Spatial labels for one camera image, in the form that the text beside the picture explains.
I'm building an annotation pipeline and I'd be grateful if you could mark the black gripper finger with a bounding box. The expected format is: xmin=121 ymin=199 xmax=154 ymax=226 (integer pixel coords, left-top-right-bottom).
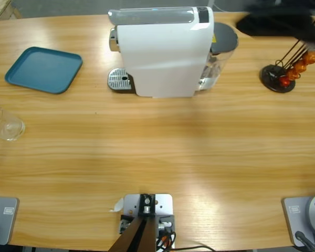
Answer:
xmin=236 ymin=6 xmax=296 ymax=40

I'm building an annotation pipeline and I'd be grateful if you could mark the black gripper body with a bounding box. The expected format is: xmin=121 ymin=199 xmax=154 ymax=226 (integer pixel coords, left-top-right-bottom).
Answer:
xmin=291 ymin=6 xmax=315 ymax=46

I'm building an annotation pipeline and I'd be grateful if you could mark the white capsule coffee machine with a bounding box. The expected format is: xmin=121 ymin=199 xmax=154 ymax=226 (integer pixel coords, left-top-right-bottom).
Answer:
xmin=107 ymin=5 xmax=215 ymax=99

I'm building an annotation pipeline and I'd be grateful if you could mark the clear drinking glass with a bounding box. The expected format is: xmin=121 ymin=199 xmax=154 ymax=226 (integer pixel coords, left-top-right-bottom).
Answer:
xmin=0 ymin=104 xmax=26 ymax=142

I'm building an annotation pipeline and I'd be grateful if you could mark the black capsule holder with rods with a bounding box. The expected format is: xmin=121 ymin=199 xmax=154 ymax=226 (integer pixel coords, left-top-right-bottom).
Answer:
xmin=259 ymin=17 xmax=315 ymax=93

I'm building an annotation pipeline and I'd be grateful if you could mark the teal plastic tray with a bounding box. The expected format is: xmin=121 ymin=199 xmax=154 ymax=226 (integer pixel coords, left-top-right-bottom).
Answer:
xmin=4 ymin=46 xmax=83 ymax=95

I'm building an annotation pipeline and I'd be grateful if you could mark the white paper tape scrap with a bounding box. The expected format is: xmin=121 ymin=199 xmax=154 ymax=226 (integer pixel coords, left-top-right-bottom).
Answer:
xmin=109 ymin=198 xmax=124 ymax=213

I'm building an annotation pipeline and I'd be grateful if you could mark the wooden pallet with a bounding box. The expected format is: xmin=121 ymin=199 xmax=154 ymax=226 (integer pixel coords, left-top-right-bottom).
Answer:
xmin=0 ymin=0 xmax=23 ymax=23

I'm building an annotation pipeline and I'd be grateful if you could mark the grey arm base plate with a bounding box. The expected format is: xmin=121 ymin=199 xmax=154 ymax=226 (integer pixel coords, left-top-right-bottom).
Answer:
xmin=0 ymin=196 xmax=19 ymax=246
xmin=282 ymin=193 xmax=315 ymax=248

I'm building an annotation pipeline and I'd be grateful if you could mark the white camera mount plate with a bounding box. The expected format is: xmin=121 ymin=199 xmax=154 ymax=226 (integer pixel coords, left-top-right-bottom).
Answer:
xmin=120 ymin=193 xmax=176 ymax=249

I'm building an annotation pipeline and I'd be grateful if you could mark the black base cable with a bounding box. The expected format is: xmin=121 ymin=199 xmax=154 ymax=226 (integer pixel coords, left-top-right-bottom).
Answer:
xmin=295 ymin=230 xmax=315 ymax=252

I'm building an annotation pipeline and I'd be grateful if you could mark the thin black power cable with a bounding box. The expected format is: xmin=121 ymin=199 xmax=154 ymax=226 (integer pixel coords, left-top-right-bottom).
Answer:
xmin=173 ymin=245 xmax=216 ymax=252

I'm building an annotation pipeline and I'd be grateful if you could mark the orange and black cable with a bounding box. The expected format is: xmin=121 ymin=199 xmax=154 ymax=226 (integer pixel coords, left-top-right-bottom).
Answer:
xmin=156 ymin=231 xmax=177 ymax=249

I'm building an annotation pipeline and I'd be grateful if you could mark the dark camera post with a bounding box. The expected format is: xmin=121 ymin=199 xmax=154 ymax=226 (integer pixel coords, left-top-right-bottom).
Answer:
xmin=107 ymin=193 xmax=158 ymax=252

